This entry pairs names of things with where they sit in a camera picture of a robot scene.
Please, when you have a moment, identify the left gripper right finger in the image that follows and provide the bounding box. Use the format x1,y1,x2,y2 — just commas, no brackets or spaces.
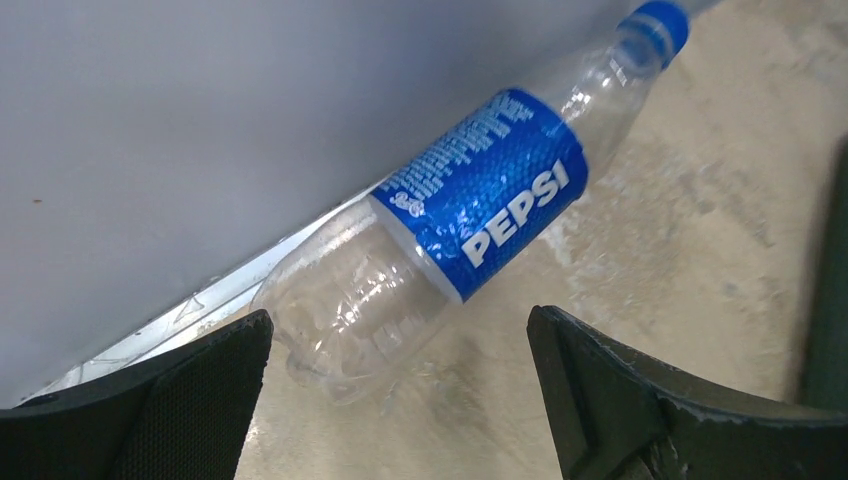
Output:
527,306,847,479

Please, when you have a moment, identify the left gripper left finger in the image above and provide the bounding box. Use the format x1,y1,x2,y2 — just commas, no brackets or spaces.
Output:
1,310,273,479

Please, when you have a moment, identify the Pepsi bottle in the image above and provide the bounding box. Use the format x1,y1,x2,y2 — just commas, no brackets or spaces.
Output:
252,1,690,404

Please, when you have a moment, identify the dark green plastic bin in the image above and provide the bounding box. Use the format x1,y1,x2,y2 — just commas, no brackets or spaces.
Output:
798,136,847,416

